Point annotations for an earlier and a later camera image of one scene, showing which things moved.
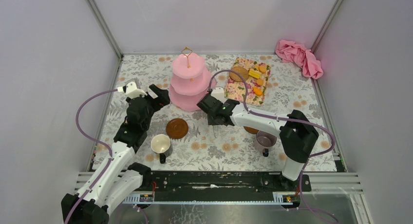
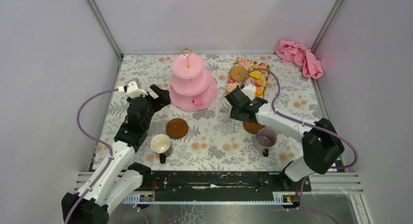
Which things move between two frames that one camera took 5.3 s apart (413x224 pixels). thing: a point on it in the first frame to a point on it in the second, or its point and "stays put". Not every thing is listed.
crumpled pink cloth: [290, 52] stays put
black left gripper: [154, 97] stays put
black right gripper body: [211, 121] to [234, 113]
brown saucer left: [177, 128] stays put
